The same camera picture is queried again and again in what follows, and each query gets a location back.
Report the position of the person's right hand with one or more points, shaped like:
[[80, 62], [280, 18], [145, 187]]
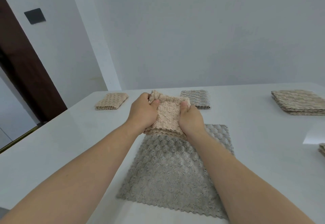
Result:
[[193, 119]]

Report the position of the person's right forearm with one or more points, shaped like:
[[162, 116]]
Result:
[[241, 185]]

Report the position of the person's left hand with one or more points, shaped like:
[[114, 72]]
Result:
[[142, 114]]

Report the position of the grey waffle towel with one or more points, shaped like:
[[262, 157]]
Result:
[[198, 98], [165, 170]]

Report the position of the beige waffle towel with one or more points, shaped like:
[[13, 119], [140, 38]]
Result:
[[322, 149], [297, 102], [168, 117], [111, 101]]

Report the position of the dark brown door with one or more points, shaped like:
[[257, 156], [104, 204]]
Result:
[[22, 66]]

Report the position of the white marble table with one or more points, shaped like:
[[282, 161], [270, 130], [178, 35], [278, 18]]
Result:
[[254, 142]]

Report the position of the person's left forearm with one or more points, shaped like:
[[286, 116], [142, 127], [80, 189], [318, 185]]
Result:
[[68, 178]]

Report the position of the dark wall panel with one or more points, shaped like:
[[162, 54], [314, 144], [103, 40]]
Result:
[[35, 16]]

